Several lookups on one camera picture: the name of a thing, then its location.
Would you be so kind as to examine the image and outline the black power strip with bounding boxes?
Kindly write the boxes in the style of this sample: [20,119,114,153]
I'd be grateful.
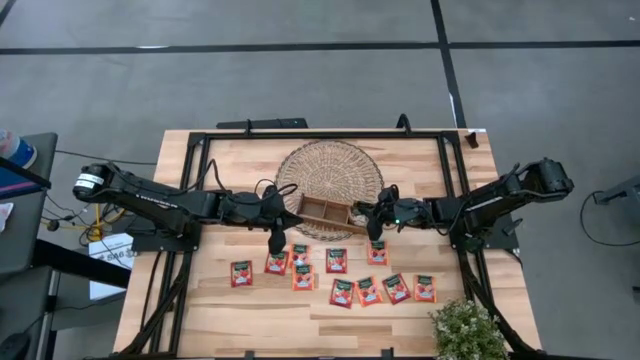
[216,117,310,131]

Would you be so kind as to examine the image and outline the black desk crossbar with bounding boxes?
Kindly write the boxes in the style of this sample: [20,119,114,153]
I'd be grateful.
[32,238,132,290]

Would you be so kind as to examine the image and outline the wooden tea organizer box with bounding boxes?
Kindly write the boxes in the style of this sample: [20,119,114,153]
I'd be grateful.
[296,193,369,236]

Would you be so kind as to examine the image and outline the black floor cable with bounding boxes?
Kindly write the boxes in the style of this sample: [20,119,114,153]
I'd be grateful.
[53,148,159,167]
[578,188,640,248]

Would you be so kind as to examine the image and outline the yellow cable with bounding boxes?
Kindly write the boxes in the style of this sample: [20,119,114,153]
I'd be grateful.
[64,202,126,242]

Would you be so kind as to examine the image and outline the round woven placemat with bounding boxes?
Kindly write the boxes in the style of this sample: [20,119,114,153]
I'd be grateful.
[274,138,386,243]

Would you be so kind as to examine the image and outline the blue and white bottle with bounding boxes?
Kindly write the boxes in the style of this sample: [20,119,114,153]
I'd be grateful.
[0,127,39,170]

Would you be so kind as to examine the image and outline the orange tea packet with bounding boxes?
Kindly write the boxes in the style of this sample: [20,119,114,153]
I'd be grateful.
[288,243,312,268]
[366,239,390,267]
[413,274,438,304]
[354,275,384,308]
[291,264,317,293]

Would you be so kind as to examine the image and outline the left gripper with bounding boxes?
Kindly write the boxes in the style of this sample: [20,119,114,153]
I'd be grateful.
[257,183,305,256]

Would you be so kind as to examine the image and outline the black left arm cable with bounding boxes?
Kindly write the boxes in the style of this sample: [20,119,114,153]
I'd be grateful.
[197,158,300,201]

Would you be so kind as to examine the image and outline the blue binder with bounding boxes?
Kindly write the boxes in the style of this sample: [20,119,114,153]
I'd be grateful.
[0,157,51,200]

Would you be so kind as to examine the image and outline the black cable bundle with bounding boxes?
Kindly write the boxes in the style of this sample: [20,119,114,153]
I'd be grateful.
[42,192,151,251]

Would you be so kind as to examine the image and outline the white tissue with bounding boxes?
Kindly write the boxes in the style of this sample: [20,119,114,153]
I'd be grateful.
[0,201,15,234]

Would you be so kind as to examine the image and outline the red tea packet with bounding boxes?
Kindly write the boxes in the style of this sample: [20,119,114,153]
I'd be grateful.
[328,278,356,310]
[325,247,349,275]
[230,260,254,289]
[381,272,413,306]
[263,249,291,277]

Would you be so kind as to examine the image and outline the white printed paper sheet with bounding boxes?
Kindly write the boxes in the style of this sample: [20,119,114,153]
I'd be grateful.
[88,231,136,301]

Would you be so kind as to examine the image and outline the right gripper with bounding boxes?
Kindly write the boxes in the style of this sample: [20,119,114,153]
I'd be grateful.
[352,183,431,243]

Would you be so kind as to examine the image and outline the black aluminium table frame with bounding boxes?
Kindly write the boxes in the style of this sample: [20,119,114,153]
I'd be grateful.
[118,128,544,359]

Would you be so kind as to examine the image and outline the black computer mouse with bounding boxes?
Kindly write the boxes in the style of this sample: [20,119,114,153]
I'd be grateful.
[0,331,32,360]

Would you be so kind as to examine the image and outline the grey side table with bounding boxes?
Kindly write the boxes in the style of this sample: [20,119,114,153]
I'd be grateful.
[0,131,59,275]
[0,264,55,360]

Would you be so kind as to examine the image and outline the green plant white flowers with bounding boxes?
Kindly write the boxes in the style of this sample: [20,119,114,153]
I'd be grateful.
[428,297,511,360]

